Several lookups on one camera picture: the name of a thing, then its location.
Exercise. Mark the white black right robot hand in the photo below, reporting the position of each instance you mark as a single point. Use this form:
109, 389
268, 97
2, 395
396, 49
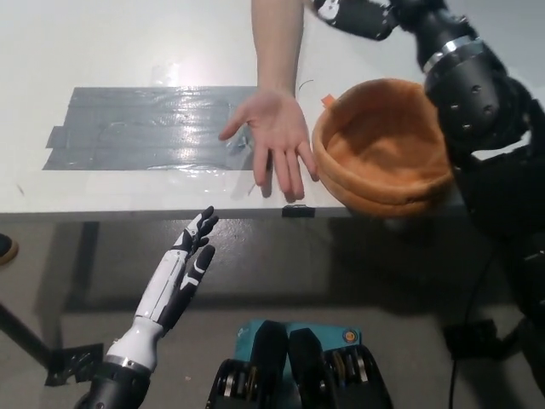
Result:
362, 17

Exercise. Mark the bare person hand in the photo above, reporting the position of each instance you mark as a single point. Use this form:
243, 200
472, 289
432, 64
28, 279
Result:
277, 128

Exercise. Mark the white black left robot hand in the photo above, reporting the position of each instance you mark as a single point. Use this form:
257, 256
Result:
170, 285

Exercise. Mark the orange plush basket plate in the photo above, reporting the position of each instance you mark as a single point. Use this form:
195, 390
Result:
383, 170

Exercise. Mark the black teal robot torso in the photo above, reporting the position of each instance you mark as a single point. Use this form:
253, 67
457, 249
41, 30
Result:
298, 375

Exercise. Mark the small black tape piece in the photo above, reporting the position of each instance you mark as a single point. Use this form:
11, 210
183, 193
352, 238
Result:
299, 211

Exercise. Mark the black metal table leg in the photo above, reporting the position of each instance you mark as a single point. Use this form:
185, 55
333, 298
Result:
25, 336

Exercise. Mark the dark shoe with tan sole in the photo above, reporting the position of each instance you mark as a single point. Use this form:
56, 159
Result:
6, 249

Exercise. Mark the grey duct tape patch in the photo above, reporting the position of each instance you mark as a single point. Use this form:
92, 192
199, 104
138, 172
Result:
140, 128

